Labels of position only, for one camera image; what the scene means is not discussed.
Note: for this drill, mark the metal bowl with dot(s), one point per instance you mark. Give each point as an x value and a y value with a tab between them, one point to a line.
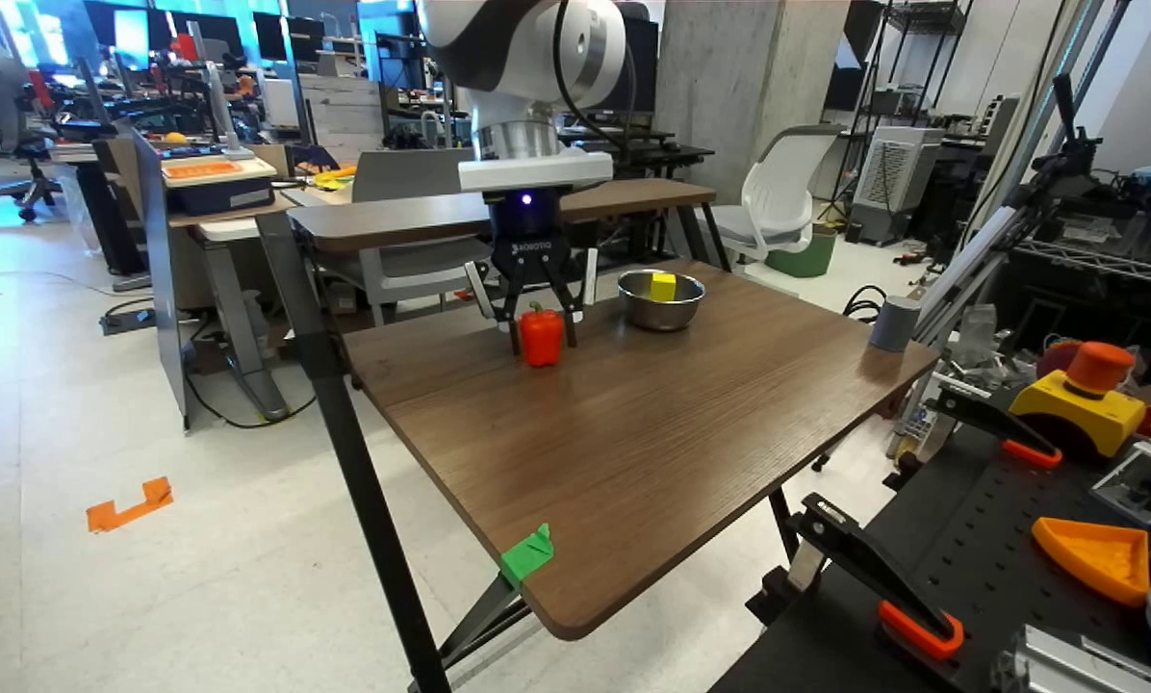
658	317

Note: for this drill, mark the white chair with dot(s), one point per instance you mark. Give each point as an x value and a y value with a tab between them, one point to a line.
776	204

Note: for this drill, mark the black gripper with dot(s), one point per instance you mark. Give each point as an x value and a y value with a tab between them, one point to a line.
531	217

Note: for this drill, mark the orange pepper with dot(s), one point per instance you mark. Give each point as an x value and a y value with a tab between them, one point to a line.
539	335

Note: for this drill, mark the orange triangular wedge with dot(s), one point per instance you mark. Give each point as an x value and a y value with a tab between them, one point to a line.
1102	556

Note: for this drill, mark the orange floor marker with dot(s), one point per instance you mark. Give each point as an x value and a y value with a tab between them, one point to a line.
108	517

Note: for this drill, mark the black perforated board table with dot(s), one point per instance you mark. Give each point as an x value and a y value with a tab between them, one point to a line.
963	531

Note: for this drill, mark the yellow block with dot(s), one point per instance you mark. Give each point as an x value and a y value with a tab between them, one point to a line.
664	286

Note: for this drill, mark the wooden table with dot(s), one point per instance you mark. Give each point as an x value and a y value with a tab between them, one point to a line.
636	448

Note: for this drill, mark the orange black clamp right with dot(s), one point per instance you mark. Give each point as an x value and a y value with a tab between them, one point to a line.
1017	442

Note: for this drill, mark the yellow emergency stop button box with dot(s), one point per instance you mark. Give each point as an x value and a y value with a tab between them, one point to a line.
1085	393

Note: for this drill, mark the orange black clamp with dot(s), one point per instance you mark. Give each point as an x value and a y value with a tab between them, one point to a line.
827	535
1017	442

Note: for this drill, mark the grey cylinder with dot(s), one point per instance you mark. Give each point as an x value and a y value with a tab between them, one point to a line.
894	325

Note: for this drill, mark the green tape marker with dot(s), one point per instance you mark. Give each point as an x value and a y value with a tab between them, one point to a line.
527	556

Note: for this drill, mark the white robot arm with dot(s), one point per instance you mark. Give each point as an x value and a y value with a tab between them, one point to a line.
522	67

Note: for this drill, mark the orange black clamp left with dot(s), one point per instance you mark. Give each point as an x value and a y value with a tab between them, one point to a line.
827	535

